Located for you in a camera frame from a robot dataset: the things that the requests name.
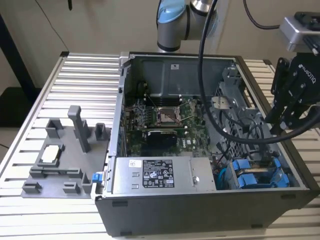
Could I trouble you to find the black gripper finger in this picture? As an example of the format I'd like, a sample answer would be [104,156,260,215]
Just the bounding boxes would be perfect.
[264,99,288,134]
[284,103,320,131]

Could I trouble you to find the hard disk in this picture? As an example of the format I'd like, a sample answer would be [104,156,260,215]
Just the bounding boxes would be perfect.
[231,156,291,185]

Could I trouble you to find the perforated metal disk bay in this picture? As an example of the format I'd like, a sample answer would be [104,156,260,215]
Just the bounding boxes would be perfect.
[214,64,276,162]

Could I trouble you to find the blue disk carrier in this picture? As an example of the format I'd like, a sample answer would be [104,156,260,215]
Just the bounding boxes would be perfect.
[237,173,291,190]

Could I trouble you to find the green motherboard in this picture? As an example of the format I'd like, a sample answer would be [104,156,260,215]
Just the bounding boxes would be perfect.
[123,96,214,159]

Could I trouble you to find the metal socket cover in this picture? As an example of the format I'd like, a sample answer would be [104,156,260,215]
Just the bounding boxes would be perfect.
[174,97,199,124]

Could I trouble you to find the CPU socket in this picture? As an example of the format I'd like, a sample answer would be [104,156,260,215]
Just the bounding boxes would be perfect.
[156,106,185,126]

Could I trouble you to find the black RAM sticks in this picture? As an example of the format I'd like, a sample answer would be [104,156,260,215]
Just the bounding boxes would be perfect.
[147,95,183,107]

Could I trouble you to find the black graphics card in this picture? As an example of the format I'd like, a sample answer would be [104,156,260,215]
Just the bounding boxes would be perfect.
[143,127,187,149]

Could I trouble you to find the thin metal locking lever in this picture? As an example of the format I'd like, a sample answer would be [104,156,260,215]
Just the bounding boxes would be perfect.
[145,93,161,111]

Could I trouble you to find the black PC case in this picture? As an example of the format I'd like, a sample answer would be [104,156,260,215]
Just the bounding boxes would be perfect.
[94,51,320,237]

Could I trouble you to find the silver power supply unit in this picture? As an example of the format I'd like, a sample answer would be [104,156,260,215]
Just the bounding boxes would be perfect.
[111,156,217,195]

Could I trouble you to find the blue case latch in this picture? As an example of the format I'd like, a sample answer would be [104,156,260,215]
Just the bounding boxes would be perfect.
[91,172,104,185]

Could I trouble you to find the gray parts rack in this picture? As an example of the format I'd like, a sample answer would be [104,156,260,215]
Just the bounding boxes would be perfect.
[21,104,112,200]

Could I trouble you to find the silver CPU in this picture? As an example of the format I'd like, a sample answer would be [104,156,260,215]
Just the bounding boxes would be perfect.
[41,144,61,164]

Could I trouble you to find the black box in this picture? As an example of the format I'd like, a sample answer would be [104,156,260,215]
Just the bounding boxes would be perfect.
[0,86,39,129]

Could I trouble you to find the black desk leg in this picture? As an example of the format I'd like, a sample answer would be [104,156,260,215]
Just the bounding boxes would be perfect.
[0,12,36,101]

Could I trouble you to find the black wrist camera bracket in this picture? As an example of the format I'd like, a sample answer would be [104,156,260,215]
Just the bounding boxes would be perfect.
[270,56,291,102]

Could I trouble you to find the black disk wire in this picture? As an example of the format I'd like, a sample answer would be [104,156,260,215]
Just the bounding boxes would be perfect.
[218,107,251,132]
[245,121,274,152]

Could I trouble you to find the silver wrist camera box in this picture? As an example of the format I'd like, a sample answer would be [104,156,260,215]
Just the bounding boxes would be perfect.
[278,11,320,54]

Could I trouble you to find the silver metal bracket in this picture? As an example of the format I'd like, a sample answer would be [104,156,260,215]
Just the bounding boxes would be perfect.
[211,95,238,111]

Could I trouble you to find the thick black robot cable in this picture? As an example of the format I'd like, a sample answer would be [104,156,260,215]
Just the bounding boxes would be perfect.
[198,0,320,146]

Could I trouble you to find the blue data wire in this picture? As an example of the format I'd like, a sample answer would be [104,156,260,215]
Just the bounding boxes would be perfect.
[215,166,229,189]

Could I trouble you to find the thin black camera cable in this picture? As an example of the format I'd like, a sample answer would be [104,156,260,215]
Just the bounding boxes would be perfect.
[242,0,281,30]

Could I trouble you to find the thin black wall cable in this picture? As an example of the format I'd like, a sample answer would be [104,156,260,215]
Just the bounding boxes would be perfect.
[34,0,70,52]

